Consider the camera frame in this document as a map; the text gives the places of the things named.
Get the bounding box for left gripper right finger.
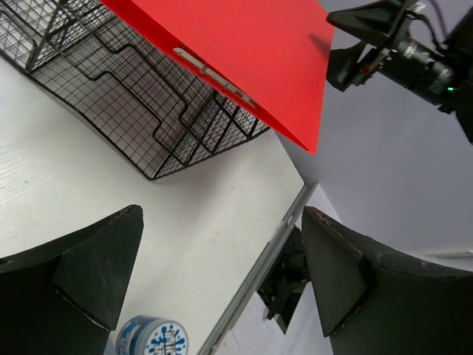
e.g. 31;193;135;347
302;206;472;354

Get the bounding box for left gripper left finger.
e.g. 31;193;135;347
1;205;143;354

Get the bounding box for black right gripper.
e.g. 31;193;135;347
327;0;472;115

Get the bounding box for red folder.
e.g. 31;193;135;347
106;1;334;153

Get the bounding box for round blue slime jar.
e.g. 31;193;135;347
115;315;189;355

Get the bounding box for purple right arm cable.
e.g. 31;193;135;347
424;0;450;38

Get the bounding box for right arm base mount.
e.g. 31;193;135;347
257;226;309;334

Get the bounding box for aluminium table edge rail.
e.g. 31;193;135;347
197;183;318;355

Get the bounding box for black wire mesh rack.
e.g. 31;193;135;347
1;1;268;180

